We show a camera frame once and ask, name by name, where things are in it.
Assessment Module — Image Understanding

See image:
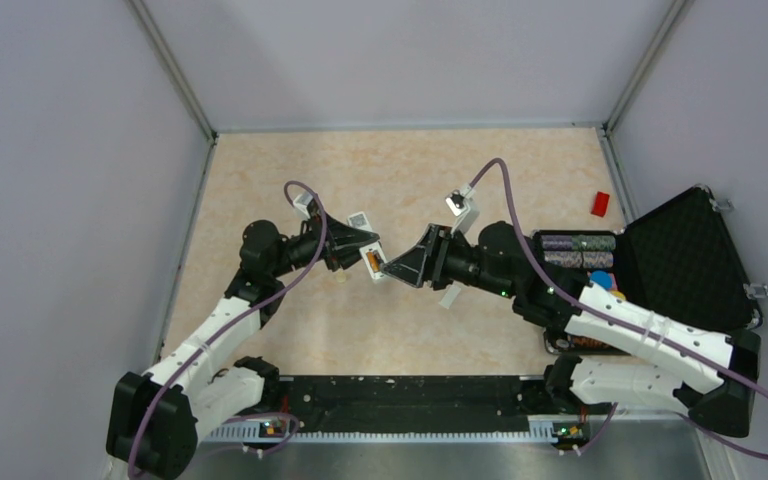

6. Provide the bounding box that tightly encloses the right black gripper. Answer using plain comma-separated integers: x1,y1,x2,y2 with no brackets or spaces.
383,223,518,299

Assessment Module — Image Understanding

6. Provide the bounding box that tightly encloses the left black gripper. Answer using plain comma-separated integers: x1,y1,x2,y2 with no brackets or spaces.
270,208,381,277

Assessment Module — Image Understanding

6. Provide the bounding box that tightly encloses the white remote control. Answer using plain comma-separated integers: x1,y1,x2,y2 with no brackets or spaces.
347,211,387,283

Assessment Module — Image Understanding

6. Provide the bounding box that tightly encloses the orange AAA battery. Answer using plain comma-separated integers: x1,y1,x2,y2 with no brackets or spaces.
367,251,380,273

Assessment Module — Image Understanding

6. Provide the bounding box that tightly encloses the white battery cover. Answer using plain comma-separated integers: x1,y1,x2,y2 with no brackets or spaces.
439,284,462,309

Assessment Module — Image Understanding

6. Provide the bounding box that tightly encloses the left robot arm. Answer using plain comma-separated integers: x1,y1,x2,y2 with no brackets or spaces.
106,213,380,479

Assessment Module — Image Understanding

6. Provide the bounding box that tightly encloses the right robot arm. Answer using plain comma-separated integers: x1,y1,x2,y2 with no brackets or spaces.
382,221,760,438

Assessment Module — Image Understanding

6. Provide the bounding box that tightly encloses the blue dealer chip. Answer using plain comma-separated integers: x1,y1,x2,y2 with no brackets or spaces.
589,270,615,290

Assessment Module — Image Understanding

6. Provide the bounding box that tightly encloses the red small block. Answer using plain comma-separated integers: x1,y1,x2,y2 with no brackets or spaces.
590,191,611,218

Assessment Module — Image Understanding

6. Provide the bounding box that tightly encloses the black poker chip case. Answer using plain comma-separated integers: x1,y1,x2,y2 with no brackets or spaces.
530,185,764,332

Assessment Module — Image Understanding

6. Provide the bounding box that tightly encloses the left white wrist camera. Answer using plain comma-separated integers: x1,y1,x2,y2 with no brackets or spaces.
291,192,321,222

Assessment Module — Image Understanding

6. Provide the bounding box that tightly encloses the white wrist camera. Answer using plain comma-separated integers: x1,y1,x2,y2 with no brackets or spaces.
445,183,480,234
291,192,321,222

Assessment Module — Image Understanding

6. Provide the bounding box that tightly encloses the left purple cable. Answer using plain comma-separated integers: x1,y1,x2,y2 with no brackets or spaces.
126,180,329,480

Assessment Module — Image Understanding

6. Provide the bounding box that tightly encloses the purple cable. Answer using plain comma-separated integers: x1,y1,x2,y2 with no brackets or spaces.
466,157,768,462
126,180,329,480

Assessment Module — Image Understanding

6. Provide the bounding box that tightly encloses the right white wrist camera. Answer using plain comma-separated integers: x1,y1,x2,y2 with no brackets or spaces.
445,183,480,234

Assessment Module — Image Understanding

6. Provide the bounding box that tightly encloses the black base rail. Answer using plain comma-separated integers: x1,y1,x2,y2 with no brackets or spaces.
243,375,565,434

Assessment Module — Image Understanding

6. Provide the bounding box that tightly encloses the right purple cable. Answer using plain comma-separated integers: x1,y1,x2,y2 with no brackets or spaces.
466,157,768,462

